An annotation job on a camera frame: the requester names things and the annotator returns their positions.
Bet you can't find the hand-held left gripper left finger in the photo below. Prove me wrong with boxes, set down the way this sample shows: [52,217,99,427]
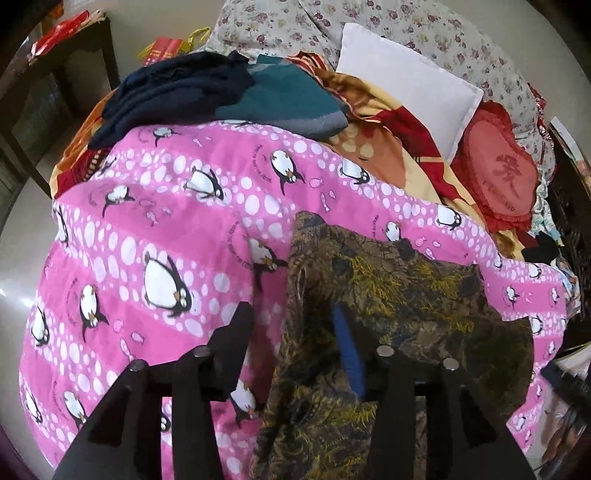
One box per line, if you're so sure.
[52,302,256,480]

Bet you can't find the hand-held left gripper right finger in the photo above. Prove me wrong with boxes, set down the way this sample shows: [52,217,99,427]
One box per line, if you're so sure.
[331,305,539,480]

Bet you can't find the brown yellow patterned garment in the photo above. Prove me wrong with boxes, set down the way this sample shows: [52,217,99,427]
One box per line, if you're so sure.
[249,210,535,480]

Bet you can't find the pink penguin printed blanket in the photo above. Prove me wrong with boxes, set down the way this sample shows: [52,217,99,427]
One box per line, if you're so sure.
[18,121,573,476]

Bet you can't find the orange red floral blanket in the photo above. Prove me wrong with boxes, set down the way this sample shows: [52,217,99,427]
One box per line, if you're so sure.
[50,52,532,259]

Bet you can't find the red heart-shaped cushion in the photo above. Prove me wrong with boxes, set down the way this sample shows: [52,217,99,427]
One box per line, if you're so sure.
[451,100,544,233]

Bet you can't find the teal grey knit garment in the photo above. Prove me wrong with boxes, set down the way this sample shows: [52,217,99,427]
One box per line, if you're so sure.
[215,54,350,139]

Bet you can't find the navy blue garment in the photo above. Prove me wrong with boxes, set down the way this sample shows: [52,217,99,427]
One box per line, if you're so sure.
[88,52,256,149]

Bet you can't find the white pillow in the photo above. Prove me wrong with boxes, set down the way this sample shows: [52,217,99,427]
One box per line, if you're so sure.
[335,23,485,165]

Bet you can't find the red yellow bag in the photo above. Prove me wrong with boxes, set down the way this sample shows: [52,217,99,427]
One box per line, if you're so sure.
[136,28,211,66]

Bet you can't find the dark wooden table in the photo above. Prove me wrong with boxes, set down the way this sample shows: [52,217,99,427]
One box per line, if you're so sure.
[0,11,122,200]

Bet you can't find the red packet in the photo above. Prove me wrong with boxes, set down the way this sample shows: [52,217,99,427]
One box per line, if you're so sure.
[30,11,91,59]

